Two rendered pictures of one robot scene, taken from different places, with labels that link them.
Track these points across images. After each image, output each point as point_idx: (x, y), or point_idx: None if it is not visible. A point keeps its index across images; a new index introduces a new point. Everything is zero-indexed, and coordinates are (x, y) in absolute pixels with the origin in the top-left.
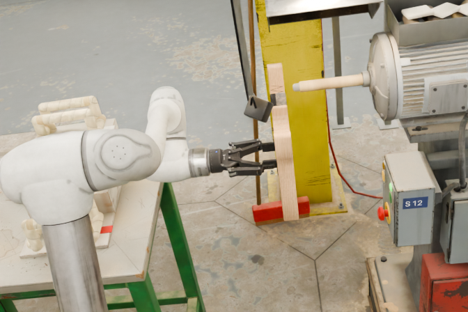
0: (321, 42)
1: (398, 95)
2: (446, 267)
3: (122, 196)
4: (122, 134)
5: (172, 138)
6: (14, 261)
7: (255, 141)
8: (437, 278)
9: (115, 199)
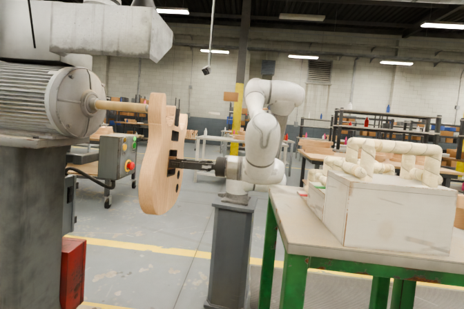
0: None
1: None
2: (67, 243)
3: (311, 213)
4: (253, 78)
5: None
6: None
7: (184, 161)
8: (81, 238)
9: (310, 201)
